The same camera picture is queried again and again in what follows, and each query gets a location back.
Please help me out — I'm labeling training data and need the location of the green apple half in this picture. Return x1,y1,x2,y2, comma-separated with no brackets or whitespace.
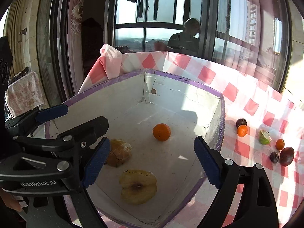
119,170,158,205

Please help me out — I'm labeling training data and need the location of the small orange tangerine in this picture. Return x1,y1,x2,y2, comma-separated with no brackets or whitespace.
153,123,171,142

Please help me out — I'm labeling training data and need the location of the left hand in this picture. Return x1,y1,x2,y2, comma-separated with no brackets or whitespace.
0,188,22,212

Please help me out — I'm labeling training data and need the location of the floral cloth covered stool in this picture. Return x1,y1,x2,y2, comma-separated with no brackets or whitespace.
5,72,47,117

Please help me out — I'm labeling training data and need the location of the peeled orange in wrap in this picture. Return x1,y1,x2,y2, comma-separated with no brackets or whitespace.
106,139,132,168

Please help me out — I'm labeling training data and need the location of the dark wrinkled passionfruit front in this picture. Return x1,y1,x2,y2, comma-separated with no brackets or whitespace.
269,151,279,164

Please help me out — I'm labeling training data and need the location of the large dark red plum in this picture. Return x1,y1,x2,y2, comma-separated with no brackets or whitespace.
279,147,295,167

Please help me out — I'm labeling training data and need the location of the orange tangerine in middle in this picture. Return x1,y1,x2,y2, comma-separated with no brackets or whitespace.
275,139,285,151

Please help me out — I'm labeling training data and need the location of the small green apple piece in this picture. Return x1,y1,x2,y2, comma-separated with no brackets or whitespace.
259,130,272,145

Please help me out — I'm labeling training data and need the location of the purple cardboard box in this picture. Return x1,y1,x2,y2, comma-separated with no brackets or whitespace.
45,70,225,227

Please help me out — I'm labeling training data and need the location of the orange tangerine near passionfruit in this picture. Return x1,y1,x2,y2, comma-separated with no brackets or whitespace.
237,125,248,137

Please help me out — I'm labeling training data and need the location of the red white checkered tablecloth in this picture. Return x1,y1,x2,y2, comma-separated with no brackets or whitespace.
80,45,303,227

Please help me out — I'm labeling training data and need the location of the dark passionfruit at back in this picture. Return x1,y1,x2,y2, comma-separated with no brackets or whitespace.
235,118,247,128

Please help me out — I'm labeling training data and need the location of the pink lace curtain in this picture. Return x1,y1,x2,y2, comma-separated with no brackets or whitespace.
67,0,85,94

